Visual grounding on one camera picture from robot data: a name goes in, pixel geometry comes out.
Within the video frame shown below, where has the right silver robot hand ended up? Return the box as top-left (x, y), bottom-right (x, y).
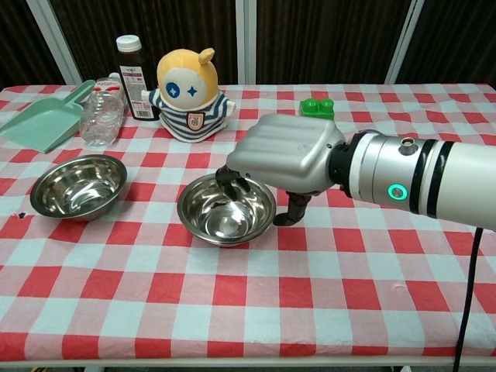
top-left (215, 113), bottom-right (346, 227)

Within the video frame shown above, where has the steel bowl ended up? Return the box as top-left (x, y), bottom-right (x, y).
top-left (29, 153), bottom-right (128, 222)
top-left (177, 173), bottom-right (277, 238)
top-left (177, 174), bottom-right (277, 248)

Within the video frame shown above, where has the green toy building block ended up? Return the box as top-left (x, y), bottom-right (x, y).
top-left (298, 98), bottom-right (337, 121)

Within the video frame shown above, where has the dark ribbed partition panel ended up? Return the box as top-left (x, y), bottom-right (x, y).
top-left (0, 0), bottom-right (67, 89)
top-left (398, 0), bottom-right (496, 85)
top-left (51, 0), bottom-right (238, 86)
top-left (255, 0), bottom-right (408, 84)

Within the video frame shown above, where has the yellow plush doll striped shirt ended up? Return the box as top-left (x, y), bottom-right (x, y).
top-left (141, 46), bottom-right (236, 144)

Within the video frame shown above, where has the red white checkered tablecloth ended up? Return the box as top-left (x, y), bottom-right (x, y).
top-left (0, 83), bottom-right (496, 360)

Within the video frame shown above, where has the dark brown bottle white cap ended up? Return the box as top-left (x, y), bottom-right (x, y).
top-left (115, 33), bottom-right (161, 122)

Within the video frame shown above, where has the clear plastic water bottle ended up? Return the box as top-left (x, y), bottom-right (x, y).
top-left (79, 72), bottom-right (127, 149)

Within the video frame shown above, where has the mint green plastic dustpan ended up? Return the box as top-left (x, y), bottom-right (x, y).
top-left (0, 79), bottom-right (96, 154)

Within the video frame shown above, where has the white partition post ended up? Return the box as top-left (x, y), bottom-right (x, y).
top-left (236, 0), bottom-right (257, 85)
top-left (37, 0), bottom-right (84, 85)
top-left (384, 0), bottom-right (425, 84)

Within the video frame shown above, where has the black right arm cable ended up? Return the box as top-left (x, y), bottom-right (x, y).
top-left (452, 226), bottom-right (485, 372)

